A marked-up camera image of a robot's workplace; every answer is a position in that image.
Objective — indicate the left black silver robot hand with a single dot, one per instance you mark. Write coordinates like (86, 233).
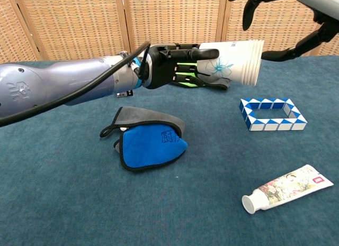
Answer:
(159, 68)

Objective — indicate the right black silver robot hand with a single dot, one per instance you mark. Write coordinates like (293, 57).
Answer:
(325, 8)

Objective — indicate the single white paper cup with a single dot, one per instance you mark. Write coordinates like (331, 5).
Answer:
(260, 62)

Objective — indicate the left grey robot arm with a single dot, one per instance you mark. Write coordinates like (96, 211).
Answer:
(66, 79)

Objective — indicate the small black carton box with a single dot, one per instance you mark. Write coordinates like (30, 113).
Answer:
(124, 94)

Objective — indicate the blue and grey cloth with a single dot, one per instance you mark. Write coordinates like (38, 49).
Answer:
(151, 148)

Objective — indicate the woven bamboo folding screen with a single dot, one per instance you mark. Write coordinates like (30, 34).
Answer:
(79, 18)

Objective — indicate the blue white snake puzzle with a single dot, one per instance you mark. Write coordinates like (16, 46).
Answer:
(265, 127)

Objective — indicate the teal carpet table mat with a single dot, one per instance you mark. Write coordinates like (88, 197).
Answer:
(79, 190)

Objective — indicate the white floral printed tube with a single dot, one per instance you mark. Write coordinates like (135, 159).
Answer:
(286, 189)

